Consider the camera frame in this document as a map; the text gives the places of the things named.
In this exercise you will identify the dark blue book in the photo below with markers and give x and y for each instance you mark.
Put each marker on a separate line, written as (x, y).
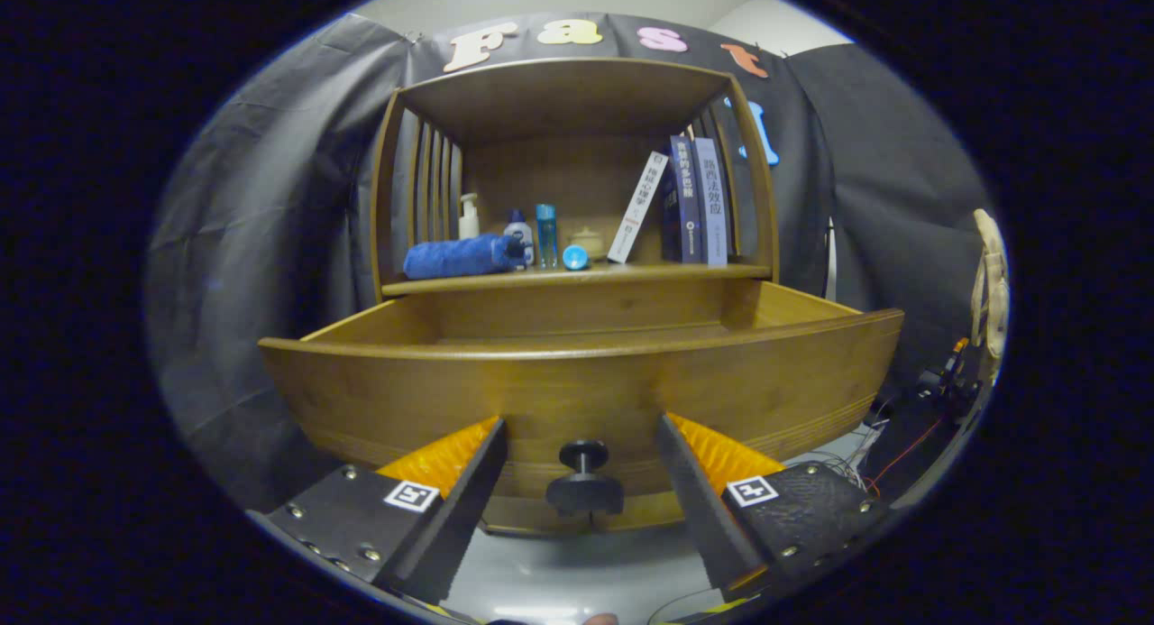
(687, 201)

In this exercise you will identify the white book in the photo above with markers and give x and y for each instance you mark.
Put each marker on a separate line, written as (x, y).
(638, 210)

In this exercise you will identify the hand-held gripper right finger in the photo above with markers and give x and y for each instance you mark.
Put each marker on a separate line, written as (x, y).
(699, 512)

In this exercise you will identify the white bottle with blue cap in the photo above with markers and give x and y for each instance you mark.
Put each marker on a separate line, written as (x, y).
(520, 233)

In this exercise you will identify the beige lidded teacup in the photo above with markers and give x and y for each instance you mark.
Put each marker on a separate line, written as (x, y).
(590, 239)

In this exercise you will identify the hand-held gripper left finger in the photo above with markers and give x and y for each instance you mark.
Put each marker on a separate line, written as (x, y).
(460, 521)

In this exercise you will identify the black drawer knob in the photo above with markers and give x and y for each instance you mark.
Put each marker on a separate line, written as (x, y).
(584, 494)

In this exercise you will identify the pale purple book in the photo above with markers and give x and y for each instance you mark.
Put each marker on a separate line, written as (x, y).
(712, 201)

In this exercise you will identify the wooden drawer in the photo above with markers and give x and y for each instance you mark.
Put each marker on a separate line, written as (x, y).
(559, 390)

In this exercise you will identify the wooden cabinet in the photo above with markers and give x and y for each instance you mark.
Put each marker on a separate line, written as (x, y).
(559, 93)

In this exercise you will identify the blue folded towel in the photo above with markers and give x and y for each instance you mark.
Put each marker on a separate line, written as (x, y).
(451, 257)

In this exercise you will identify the wooden countertop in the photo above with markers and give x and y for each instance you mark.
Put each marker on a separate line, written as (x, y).
(649, 271)

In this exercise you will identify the clear blue bottle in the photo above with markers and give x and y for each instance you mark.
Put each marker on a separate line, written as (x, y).
(546, 237)

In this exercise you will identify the white and blue tube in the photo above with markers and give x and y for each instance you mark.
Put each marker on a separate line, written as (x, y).
(575, 258)

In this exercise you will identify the white pump bottle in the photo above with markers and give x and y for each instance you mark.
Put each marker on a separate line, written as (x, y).
(469, 224)

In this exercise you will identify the black electronic device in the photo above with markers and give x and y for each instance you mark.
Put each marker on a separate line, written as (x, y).
(951, 377)

